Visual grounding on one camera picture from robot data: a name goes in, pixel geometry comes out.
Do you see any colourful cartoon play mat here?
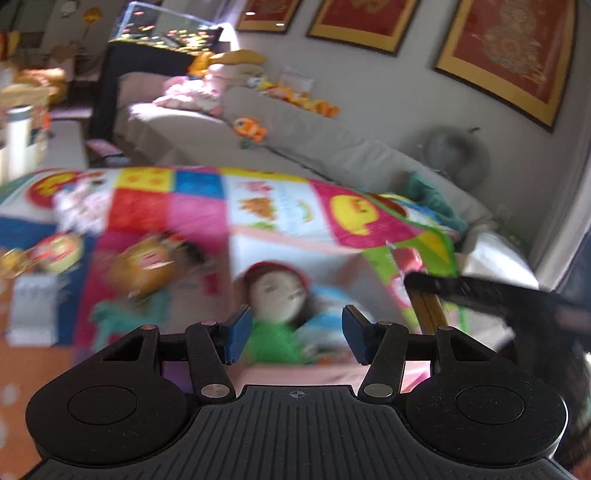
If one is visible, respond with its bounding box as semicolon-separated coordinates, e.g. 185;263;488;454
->
0;165;467;462

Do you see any pink clothes pile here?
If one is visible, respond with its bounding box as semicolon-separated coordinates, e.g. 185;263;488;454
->
154;74;223;117

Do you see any black tank cabinet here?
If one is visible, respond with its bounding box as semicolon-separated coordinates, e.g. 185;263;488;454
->
90;41;205;142

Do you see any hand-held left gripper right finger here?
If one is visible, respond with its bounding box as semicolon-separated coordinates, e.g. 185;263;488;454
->
342;305;498;401

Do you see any orange yellow plush toy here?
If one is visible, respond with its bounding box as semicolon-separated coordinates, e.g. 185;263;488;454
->
188;52;216;77

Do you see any pink pillow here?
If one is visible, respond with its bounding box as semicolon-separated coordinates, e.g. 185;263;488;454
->
208;62;265;89

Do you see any bagged bread bun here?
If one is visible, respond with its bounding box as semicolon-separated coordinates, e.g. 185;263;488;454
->
110;234;205;297

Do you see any yellow duck plush toy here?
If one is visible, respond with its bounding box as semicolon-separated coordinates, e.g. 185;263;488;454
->
256;76;297;100

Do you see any medium red framed picture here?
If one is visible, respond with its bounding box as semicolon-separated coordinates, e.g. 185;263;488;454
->
305;0;422;57

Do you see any small red framed picture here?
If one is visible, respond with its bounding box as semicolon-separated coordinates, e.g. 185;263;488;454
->
236;0;304;34

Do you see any teal cloth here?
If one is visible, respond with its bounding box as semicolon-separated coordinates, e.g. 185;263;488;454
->
406;172;470;232

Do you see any brown plush bear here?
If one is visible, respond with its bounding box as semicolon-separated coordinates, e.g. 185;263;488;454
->
13;67;68;105

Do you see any cloth doll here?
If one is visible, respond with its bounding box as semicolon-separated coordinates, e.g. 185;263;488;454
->
238;261;324;365

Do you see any large red framed picture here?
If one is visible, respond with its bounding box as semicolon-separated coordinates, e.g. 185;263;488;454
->
433;0;579;134

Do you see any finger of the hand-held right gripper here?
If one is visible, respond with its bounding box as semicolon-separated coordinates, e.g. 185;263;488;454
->
404;271;561;319

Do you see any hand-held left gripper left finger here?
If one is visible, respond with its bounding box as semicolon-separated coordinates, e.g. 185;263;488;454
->
98;305;254;401

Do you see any blue cloth toy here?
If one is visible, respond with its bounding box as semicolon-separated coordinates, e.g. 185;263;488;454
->
300;285;366;352

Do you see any orange clownfish plush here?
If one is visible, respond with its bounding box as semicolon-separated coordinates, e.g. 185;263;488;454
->
232;116;269;142

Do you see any glass fish tank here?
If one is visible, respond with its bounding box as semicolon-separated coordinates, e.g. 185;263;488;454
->
108;2;225;57

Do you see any red yellow round toy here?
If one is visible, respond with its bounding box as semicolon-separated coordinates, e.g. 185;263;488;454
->
27;232;85;276

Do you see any beige sofa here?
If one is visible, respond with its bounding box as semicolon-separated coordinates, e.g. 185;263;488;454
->
115;71;541;288

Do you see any white packet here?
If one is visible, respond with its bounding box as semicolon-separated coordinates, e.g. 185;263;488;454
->
8;274;64;345

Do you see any yellow pillow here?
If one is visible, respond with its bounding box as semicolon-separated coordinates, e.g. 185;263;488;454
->
210;48;269;68

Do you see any white thermos bottle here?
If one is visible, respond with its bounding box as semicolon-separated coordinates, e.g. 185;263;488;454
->
6;105;38;175

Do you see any green cloth toy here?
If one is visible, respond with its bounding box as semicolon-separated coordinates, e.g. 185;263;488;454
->
91;294;172;343

